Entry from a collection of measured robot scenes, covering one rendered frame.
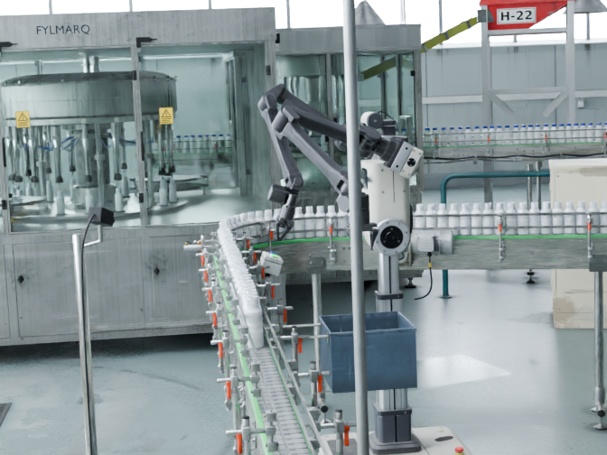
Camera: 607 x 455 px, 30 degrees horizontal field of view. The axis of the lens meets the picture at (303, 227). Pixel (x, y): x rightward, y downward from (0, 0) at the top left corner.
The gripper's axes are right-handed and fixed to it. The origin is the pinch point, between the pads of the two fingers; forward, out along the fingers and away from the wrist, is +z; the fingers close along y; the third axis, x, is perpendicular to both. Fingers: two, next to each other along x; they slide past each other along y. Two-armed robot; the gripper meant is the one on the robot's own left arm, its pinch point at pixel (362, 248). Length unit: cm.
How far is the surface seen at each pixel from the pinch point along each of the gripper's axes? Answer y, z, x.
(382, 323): 9.6, 31.5, 16.1
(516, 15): 265, -128, 644
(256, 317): -44, 13, -53
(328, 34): 72, -110, 554
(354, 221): -39, -33, -214
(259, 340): -43, 21, -53
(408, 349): 13.1, 35.4, -14.3
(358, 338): -39, -13, -214
